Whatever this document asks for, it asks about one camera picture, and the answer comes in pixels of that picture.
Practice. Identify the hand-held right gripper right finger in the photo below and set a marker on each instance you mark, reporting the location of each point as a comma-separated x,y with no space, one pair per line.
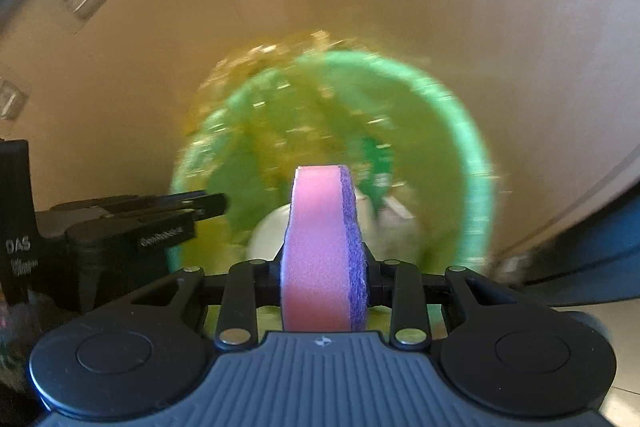
372,278

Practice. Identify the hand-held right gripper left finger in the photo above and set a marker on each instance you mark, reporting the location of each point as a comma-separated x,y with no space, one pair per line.
267,278

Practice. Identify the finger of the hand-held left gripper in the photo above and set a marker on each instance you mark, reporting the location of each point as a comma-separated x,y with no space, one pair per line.
150,218
205,202

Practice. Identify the white foam bowl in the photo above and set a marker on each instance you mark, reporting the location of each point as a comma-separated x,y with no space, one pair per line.
267,237

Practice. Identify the pink and purple sponge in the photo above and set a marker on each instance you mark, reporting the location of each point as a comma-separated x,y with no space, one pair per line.
315,247

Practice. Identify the green printed packet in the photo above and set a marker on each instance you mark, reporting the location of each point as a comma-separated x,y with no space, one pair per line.
375,162

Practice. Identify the yellow bin liner bag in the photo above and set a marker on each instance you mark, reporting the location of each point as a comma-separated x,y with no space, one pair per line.
225,77

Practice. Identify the green plastic plate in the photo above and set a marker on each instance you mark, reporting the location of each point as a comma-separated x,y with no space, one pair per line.
470,167

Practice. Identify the dark blue panel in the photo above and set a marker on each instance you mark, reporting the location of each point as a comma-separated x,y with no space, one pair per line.
600,257

